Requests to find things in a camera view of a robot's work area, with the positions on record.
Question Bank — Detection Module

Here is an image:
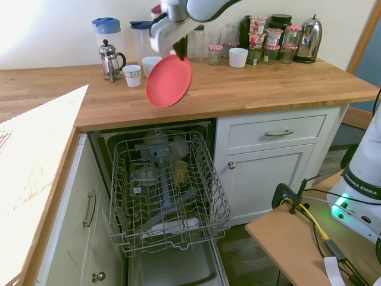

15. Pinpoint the stainless dishwasher door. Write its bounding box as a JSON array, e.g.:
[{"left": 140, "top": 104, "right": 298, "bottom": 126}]
[{"left": 126, "top": 237, "right": 229, "bottom": 286}]

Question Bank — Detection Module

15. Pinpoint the large jar black lid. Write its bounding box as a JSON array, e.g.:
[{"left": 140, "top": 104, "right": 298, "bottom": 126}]
[{"left": 267, "top": 13, "right": 293, "bottom": 31}]

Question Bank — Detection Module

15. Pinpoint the white paper strip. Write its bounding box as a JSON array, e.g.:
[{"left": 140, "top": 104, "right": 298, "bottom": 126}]
[{"left": 323, "top": 255, "right": 346, "bottom": 286}]

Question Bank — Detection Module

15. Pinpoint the metal drawer handle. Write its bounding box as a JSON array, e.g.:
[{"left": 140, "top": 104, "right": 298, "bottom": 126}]
[
  {"left": 264, "top": 129, "right": 294, "bottom": 137},
  {"left": 82, "top": 189, "right": 97, "bottom": 229}
]

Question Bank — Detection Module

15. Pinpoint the white cabinet beside dishwasher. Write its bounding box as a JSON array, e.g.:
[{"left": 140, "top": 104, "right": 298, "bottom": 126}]
[{"left": 213, "top": 104, "right": 349, "bottom": 228}]

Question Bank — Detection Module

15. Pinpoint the clear pitcher light blue lid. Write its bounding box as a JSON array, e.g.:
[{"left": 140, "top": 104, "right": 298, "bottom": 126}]
[{"left": 91, "top": 17, "right": 124, "bottom": 65}]

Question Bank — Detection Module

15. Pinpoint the small white paper cup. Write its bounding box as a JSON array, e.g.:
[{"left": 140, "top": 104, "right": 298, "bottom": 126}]
[{"left": 121, "top": 64, "right": 142, "bottom": 88}]

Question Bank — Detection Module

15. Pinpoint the black table clamp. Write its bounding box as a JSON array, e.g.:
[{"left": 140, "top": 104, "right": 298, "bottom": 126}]
[{"left": 271, "top": 175, "right": 321, "bottom": 215}]

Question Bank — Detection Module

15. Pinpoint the clear pitcher dark blue lid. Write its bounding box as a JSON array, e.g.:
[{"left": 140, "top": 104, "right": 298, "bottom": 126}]
[{"left": 129, "top": 20, "right": 156, "bottom": 65}]

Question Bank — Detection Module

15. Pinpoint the jar with green contents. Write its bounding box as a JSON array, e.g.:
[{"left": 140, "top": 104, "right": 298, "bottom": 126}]
[{"left": 246, "top": 49, "right": 264, "bottom": 67}]

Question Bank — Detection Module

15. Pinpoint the built-in dishwasher body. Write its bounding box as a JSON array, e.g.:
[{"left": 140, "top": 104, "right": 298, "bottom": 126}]
[{"left": 88, "top": 117, "right": 217, "bottom": 194}]

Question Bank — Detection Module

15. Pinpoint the white cabinet with drawers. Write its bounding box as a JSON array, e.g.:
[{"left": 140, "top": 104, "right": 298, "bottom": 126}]
[{"left": 35, "top": 132, "right": 126, "bottom": 286}]

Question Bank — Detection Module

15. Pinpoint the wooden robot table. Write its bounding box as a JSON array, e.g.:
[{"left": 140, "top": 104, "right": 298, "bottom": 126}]
[{"left": 245, "top": 171, "right": 381, "bottom": 286}]

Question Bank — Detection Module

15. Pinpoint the clear glass jar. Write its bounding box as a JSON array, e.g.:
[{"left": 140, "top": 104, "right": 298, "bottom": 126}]
[{"left": 130, "top": 163, "right": 157, "bottom": 195}]

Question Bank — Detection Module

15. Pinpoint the clear jar green lid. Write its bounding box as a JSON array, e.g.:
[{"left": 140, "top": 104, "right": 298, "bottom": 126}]
[{"left": 193, "top": 24, "right": 208, "bottom": 63}]

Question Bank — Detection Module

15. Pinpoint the stainless electric kettle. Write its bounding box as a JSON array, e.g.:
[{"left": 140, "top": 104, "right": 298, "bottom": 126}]
[{"left": 292, "top": 13, "right": 324, "bottom": 64}]

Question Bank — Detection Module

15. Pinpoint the glass jar red checked lid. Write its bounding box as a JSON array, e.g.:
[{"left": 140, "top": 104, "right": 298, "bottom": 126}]
[
  {"left": 262, "top": 44, "right": 281, "bottom": 66},
  {"left": 280, "top": 44, "right": 298, "bottom": 65},
  {"left": 207, "top": 43, "right": 224, "bottom": 67},
  {"left": 222, "top": 41, "right": 241, "bottom": 58},
  {"left": 285, "top": 25, "right": 303, "bottom": 48}
]

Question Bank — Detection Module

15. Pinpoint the white mug with handle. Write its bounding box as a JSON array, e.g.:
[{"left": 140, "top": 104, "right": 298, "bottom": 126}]
[{"left": 140, "top": 55, "right": 163, "bottom": 79}]

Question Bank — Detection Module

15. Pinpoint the pink round plate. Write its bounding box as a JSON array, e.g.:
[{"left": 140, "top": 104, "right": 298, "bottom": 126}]
[{"left": 145, "top": 54, "right": 193, "bottom": 108}]

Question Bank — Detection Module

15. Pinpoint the tinted glass container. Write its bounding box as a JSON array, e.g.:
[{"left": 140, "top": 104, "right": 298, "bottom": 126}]
[{"left": 173, "top": 160, "right": 189, "bottom": 187}]

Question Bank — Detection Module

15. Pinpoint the grey wire dishwasher rack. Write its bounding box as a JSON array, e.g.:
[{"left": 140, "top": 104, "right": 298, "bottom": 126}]
[{"left": 107, "top": 130, "right": 233, "bottom": 259}]

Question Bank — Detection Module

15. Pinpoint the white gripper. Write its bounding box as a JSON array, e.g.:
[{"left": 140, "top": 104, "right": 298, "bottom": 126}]
[{"left": 149, "top": 20, "right": 202, "bottom": 63}]

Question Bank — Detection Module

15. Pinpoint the glass French press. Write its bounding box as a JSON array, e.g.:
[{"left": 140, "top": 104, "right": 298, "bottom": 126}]
[{"left": 98, "top": 39, "right": 127, "bottom": 83}]

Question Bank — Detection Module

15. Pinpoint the black cable with adapter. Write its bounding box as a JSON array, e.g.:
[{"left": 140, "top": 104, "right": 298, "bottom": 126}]
[{"left": 308, "top": 219, "right": 371, "bottom": 286}]

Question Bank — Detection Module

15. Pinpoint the clear drinking glass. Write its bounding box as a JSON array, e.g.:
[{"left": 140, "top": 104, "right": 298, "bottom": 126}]
[{"left": 225, "top": 23, "right": 241, "bottom": 44}]

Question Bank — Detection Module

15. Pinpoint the yellow cable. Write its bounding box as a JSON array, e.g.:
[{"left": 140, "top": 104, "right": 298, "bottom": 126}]
[{"left": 299, "top": 201, "right": 330, "bottom": 241}]

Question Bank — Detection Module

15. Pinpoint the wooden door frame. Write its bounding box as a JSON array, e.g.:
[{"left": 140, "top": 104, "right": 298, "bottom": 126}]
[{"left": 346, "top": 0, "right": 381, "bottom": 76}]

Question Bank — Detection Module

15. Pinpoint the dark green bottle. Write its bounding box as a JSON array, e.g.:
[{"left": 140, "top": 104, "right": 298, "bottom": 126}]
[{"left": 239, "top": 15, "right": 252, "bottom": 50}]

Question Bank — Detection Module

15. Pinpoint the grey cable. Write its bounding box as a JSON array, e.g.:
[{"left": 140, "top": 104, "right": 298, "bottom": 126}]
[{"left": 281, "top": 194, "right": 338, "bottom": 207}]

